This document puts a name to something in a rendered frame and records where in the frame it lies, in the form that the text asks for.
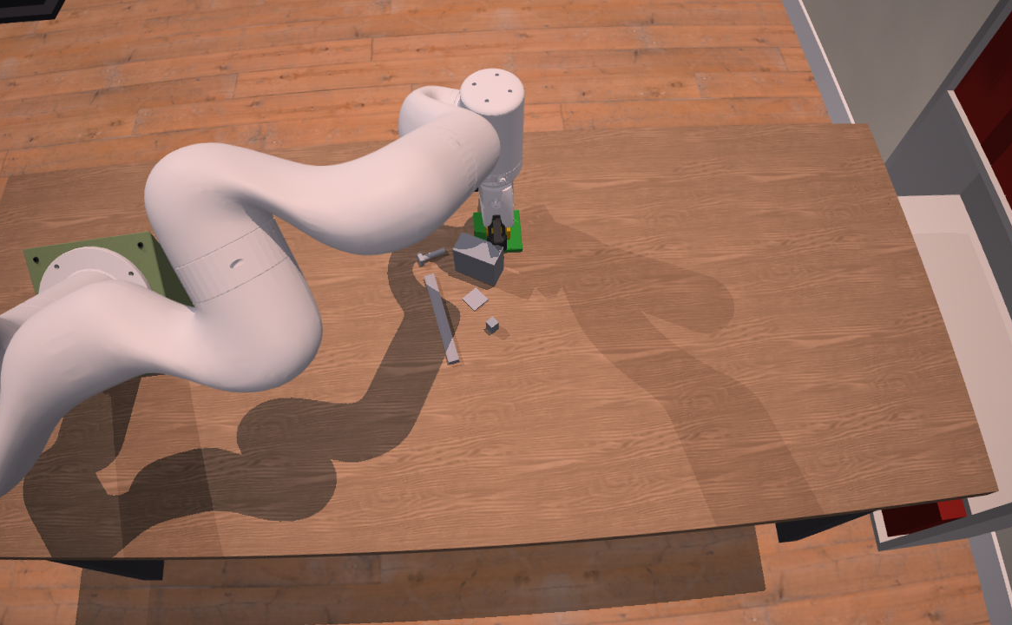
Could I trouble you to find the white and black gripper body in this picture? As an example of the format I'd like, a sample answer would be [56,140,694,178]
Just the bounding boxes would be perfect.
[478,180,514,228]

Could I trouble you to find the grey flat bar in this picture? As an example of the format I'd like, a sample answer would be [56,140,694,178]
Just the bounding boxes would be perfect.
[424,273,459,365]

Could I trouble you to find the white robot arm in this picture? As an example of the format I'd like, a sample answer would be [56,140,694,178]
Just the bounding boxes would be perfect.
[0,69,524,497]

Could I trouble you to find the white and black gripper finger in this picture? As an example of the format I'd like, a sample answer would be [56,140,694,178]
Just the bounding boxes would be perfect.
[487,215,507,251]

